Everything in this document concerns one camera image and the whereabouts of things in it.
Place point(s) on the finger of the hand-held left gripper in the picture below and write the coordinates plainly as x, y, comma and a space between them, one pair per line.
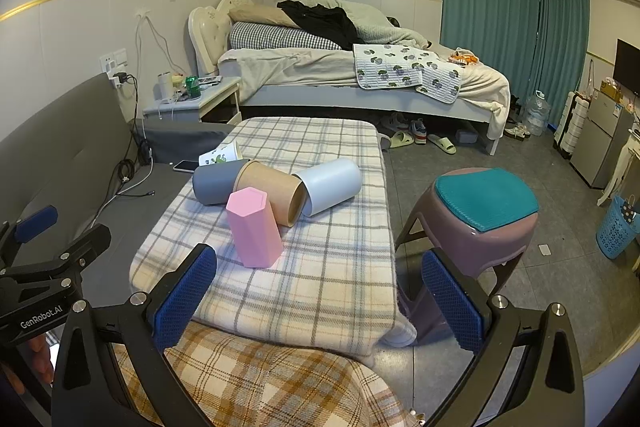
36, 221
86, 244

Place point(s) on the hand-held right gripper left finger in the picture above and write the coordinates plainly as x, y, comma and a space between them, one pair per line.
184, 302

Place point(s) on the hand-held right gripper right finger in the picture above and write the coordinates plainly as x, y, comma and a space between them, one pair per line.
452, 307

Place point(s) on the pink hexagonal cup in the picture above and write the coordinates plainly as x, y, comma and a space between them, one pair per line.
255, 229

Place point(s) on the grey cup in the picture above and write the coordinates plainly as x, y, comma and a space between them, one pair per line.
214, 186

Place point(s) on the brown cup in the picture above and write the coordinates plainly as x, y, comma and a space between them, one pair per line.
270, 188

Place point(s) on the white printed paper cup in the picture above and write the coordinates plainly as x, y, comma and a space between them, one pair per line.
219, 155

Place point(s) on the pale blue cup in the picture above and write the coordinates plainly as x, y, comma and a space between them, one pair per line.
331, 184

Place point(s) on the person's left hand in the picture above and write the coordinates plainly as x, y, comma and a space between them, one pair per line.
42, 354

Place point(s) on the purple plastic stool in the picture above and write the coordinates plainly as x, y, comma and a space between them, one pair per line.
450, 249

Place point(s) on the grey sofa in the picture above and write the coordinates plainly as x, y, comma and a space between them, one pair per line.
65, 142

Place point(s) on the teal stool mat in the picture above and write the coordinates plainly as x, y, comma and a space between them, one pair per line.
485, 197

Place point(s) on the orange plaid blanket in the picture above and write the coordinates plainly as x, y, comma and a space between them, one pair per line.
280, 382

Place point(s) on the smartphone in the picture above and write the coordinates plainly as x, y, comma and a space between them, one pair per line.
186, 166

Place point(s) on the grey plaid blanket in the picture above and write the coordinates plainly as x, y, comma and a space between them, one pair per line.
327, 269

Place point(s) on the green slipper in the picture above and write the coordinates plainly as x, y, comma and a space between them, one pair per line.
400, 140
442, 144

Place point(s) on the white tumbler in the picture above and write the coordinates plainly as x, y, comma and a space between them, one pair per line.
165, 88

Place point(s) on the blue laundry basket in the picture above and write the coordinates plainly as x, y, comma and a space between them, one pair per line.
615, 232

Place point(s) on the grey sneaker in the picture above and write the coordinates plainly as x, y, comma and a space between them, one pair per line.
419, 131

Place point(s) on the white nightstand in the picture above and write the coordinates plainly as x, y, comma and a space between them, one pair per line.
200, 104

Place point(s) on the beige sandals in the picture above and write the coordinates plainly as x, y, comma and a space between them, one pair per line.
517, 132

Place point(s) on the green can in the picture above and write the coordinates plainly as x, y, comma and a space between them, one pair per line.
193, 88

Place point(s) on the magazine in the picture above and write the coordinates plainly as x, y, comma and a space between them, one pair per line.
210, 81

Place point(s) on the clear water jug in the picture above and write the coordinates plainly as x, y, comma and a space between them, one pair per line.
536, 116

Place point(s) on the grey fridge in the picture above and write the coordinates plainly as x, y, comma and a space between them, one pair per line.
600, 142

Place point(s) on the bed with white headboard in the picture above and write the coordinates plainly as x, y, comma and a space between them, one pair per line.
350, 99

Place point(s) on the white printed mat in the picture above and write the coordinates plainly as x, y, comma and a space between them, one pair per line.
395, 69

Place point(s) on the orange snack packet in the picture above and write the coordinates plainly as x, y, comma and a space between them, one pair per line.
462, 57

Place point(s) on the beige bed sheet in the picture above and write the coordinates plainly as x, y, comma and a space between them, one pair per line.
300, 67

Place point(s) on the cardboard box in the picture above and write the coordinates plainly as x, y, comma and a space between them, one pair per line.
612, 89

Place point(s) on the checked pillow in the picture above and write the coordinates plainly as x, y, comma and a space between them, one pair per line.
275, 37

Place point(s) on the beige pillow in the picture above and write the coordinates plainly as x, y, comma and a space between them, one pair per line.
260, 14

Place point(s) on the pale green quilt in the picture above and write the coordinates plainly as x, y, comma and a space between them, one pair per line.
375, 22

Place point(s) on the black television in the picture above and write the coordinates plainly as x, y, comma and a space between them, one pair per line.
627, 67

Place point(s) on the black clothing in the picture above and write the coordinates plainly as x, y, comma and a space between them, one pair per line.
325, 22

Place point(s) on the wall charger plug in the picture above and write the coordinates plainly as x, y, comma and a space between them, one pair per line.
120, 79

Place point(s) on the white wall switch panel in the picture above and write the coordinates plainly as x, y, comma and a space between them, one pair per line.
114, 60

